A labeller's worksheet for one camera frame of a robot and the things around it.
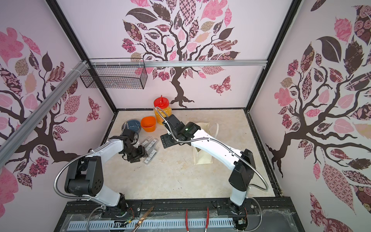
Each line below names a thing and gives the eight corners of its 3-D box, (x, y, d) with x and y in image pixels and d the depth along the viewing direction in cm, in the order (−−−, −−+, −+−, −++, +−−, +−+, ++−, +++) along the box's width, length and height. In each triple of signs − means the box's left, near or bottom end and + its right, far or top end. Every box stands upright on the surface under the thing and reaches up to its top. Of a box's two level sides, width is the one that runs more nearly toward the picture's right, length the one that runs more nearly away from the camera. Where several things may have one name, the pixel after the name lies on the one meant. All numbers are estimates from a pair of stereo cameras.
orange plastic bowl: (141, 132, 108) (139, 126, 103) (144, 121, 115) (142, 116, 110) (155, 132, 108) (153, 126, 103) (157, 121, 115) (155, 116, 110)
